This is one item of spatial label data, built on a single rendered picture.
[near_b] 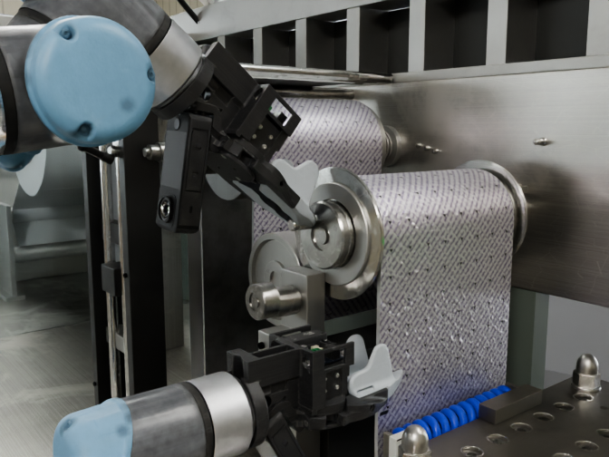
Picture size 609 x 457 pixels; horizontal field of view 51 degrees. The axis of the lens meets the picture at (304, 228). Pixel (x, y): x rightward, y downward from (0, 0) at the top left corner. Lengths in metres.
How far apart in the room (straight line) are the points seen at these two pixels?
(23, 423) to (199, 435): 0.64
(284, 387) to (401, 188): 0.26
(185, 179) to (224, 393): 0.20
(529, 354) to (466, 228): 0.27
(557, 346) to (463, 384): 2.42
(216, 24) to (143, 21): 1.02
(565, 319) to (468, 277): 2.42
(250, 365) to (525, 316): 0.50
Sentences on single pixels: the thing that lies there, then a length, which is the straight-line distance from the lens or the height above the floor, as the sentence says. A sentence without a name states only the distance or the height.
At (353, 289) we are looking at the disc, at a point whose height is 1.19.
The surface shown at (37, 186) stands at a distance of 1.57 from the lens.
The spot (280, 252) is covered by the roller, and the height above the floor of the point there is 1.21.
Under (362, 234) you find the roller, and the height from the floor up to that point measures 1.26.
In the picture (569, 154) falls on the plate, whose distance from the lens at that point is 0.91.
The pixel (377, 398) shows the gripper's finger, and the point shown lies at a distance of 0.68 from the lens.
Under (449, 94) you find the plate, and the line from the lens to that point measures 1.03.
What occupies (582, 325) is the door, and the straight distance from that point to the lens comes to 3.19.
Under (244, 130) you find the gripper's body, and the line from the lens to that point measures 0.61.
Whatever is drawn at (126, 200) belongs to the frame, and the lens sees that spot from 0.87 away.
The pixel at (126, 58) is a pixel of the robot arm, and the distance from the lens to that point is 0.40.
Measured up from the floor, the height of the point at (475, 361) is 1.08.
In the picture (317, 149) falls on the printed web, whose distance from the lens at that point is 0.91.
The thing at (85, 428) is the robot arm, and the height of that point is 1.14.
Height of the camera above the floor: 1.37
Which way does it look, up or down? 9 degrees down
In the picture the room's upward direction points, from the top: straight up
